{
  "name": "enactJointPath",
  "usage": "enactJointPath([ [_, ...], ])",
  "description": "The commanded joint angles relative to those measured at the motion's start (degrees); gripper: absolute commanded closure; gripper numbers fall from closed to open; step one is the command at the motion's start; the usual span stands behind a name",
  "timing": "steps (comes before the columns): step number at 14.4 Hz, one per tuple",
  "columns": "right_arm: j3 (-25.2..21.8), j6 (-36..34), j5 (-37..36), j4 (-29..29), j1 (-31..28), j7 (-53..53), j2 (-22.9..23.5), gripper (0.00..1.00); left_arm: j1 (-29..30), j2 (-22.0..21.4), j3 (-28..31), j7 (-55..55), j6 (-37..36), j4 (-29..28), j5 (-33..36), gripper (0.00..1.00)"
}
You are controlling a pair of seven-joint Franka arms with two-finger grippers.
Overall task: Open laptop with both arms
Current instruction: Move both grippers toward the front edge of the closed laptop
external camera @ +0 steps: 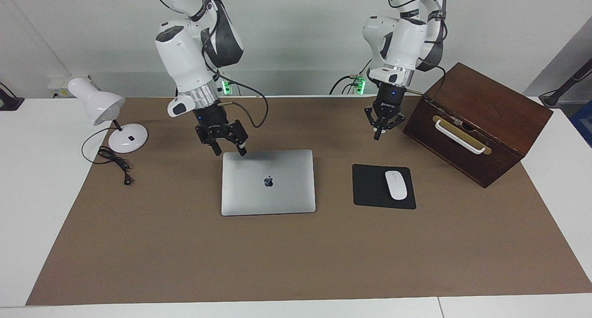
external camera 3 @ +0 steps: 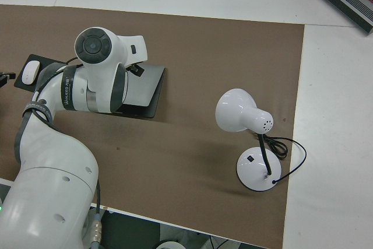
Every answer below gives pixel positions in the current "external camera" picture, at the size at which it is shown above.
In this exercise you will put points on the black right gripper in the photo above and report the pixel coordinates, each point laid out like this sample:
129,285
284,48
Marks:
212,116

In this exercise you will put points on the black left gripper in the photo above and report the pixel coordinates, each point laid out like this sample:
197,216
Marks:
391,100

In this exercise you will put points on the grey Apple laptop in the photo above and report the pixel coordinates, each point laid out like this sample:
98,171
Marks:
277,197

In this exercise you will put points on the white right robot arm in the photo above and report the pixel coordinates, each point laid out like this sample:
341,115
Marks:
180,59

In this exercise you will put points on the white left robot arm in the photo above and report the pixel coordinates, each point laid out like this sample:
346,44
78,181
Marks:
402,40

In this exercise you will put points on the white computer mouse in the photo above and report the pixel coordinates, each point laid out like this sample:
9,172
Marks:
396,186

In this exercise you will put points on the black mouse pad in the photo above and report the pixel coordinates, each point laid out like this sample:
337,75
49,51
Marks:
370,188

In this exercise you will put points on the dark brown wooden box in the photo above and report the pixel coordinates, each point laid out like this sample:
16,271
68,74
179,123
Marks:
485,100

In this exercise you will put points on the white desk lamp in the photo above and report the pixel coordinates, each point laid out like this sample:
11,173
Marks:
92,98

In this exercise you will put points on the brown paper table mat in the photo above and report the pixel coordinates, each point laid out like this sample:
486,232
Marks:
296,262

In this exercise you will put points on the black stand with pole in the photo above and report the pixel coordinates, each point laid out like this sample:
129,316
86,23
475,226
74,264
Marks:
550,98

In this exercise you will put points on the blue floor object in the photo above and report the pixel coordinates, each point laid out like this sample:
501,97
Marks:
585,123

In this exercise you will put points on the black stand base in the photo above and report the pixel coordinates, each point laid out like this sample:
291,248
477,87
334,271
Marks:
9,104

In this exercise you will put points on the white wall power socket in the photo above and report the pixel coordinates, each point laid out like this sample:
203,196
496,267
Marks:
58,83

